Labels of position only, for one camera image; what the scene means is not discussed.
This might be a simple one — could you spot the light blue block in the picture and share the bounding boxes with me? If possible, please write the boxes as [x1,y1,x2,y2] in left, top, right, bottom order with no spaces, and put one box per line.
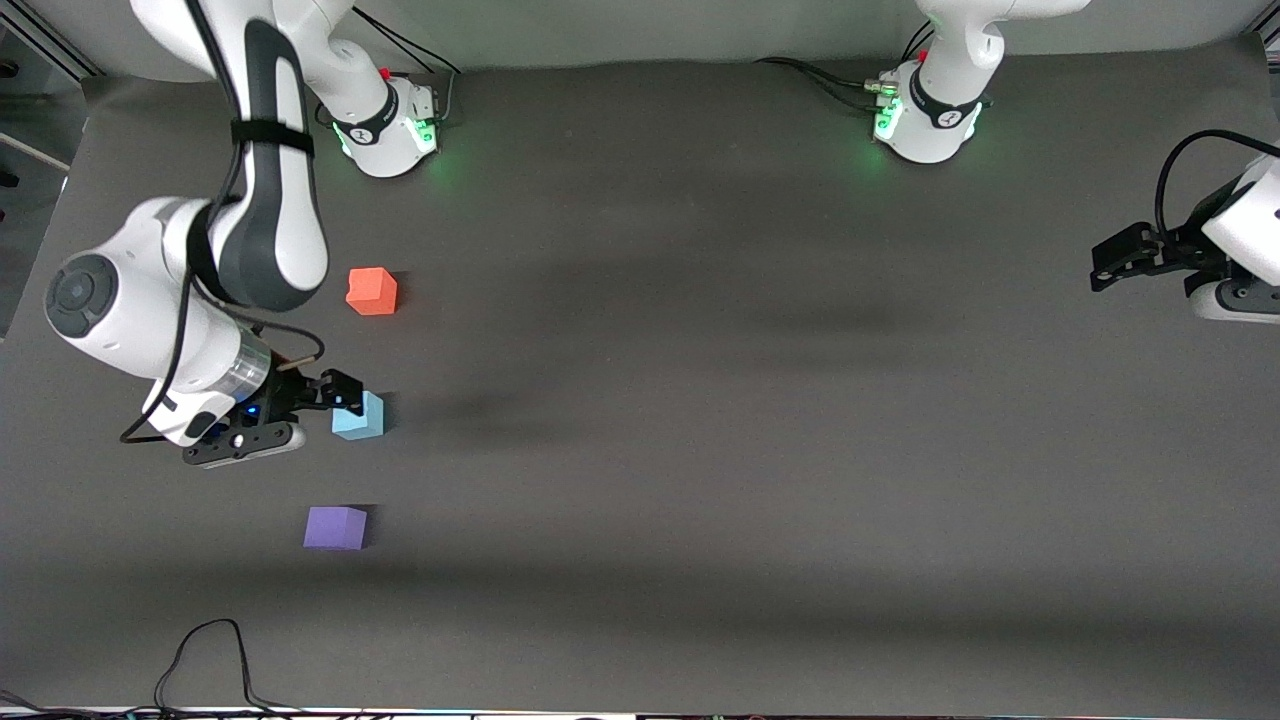
[331,390,386,442]

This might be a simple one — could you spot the orange block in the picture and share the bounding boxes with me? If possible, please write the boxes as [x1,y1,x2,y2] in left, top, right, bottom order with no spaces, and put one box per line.
[345,267,399,317]

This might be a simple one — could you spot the purple block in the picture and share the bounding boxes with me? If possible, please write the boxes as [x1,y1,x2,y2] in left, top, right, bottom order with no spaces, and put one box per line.
[303,505,369,552]

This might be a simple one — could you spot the white thin bar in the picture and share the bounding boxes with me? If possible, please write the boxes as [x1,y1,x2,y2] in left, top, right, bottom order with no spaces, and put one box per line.
[0,132,73,173]

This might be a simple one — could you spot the dark grey table cover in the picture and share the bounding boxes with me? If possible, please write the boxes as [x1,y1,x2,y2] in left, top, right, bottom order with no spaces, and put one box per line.
[0,35,1280,715]

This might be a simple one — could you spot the black left arm wrist cable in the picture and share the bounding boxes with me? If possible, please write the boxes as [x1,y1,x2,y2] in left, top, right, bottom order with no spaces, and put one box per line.
[1154,129,1280,237]

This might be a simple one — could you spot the thin black looped cable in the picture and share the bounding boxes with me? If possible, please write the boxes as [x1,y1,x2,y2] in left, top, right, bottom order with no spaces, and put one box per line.
[0,618,301,719]

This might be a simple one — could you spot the black right arm base cable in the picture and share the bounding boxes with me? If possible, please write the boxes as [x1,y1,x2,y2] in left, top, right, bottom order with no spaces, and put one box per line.
[350,5,463,123]

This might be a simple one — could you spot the black arm base cable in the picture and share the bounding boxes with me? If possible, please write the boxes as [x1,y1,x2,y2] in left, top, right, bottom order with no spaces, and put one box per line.
[350,5,463,123]
[754,56,886,113]

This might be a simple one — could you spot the black left arm base cable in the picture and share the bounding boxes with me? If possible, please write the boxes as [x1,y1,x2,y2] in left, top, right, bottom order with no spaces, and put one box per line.
[754,56,886,113]

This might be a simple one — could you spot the aluminium frame profile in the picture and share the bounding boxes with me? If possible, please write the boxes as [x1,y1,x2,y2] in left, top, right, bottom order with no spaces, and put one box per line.
[0,18,103,81]

